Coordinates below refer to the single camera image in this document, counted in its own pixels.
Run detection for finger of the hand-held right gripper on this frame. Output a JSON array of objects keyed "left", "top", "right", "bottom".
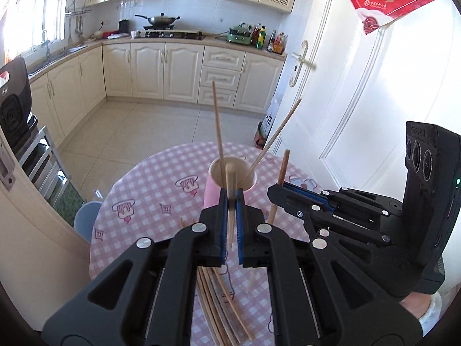
[
  {"left": 267, "top": 184, "right": 393, "bottom": 247},
  {"left": 284, "top": 182, "right": 404, "bottom": 220}
]

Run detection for pink checked tablecloth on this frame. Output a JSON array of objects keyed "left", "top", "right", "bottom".
[{"left": 88, "top": 142, "right": 325, "bottom": 346}]

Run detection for steel wok with lid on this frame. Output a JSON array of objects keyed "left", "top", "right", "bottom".
[{"left": 134, "top": 12, "right": 181, "bottom": 28}]

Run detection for steel kitchen sink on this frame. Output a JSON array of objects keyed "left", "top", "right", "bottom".
[{"left": 29, "top": 44, "right": 88, "bottom": 73}]

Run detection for white panelled door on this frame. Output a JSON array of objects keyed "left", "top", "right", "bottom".
[{"left": 268, "top": 0, "right": 461, "bottom": 296}]

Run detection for orange-label sauce bottle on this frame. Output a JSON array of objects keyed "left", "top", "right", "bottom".
[{"left": 274, "top": 32, "right": 288, "bottom": 55}]

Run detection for cream base kitchen cabinets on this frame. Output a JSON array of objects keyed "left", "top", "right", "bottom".
[{"left": 28, "top": 40, "right": 287, "bottom": 145}]

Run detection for black gas stove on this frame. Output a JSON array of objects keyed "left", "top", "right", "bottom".
[{"left": 135, "top": 25, "right": 206, "bottom": 41}]

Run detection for light wooden chopstick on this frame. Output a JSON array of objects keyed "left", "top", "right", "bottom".
[
  {"left": 226, "top": 164, "right": 239, "bottom": 251},
  {"left": 212, "top": 81, "right": 226, "bottom": 161},
  {"left": 239, "top": 98, "right": 302, "bottom": 186}
]

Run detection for green electric cooker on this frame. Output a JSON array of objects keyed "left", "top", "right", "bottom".
[{"left": 226, "top": 22, "right": 253, "bottom": 46}]

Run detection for green floor mat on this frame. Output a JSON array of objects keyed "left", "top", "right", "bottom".
[{"left": 54, "top": 184, "right": 86, "bottom": 225}]

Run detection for person's right forearm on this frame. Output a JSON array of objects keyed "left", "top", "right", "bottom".
[{"left": 400, "top": 290, "right": 444, "bottom": 336}]

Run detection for dark countertop appliance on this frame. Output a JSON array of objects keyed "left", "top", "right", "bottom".
[{"left": 0, "top": 57, "right": 38, "bottom": 151}]

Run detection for metal storage rack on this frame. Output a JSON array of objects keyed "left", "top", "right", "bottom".
[{"left": 16, "top": 126, "right": 73, "bottom": 206}]

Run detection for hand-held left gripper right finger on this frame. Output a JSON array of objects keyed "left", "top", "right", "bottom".
[{"left": 236, "top": 188, "right": 423, "bottom": 346}]

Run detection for pink cup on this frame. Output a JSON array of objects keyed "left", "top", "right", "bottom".
[{"left": 203, "top": 156, "right": 257, "bottom": 210}]

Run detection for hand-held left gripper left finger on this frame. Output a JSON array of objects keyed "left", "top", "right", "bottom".
[{"left": 42, "top": 188, "right": 230, "bottom": 346}]

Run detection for metal sink faucet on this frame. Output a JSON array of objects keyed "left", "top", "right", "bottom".
[{"left": 41, "top": 30, "right": 52, "bottom": 63}]

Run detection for dark brown wooden chopstick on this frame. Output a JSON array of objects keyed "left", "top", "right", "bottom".
[{"left": 267, "top": 149, "right": 291, "bottom": 225}]

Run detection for light blue stool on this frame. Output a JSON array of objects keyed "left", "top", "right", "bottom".
[{"left": 74, "top": 202, "right": 103, "bottom": 243}]

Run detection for white printed bag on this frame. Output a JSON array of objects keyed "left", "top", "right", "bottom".
[{"left": 254, "top": 94, "right": 286, "bottom": 149}]

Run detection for bunch of wooden chopsticks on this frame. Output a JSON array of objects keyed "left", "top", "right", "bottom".
[{"left": 179, "top": 216, "right": 254, "bottom": 346}]

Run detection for kitchen window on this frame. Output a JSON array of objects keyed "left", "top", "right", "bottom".
[{"left": 0, "top": 0, "right": 73, "bottom": 56}]

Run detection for metal door handle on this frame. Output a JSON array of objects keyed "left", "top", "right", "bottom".
[{"left": 290, "top": 40, "right": 318, "bottom": 88}]

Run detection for wall utensil rail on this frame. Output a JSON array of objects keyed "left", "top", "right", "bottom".
[{"left": 65, "top": 2, "right": 93, "bottom": 43}]

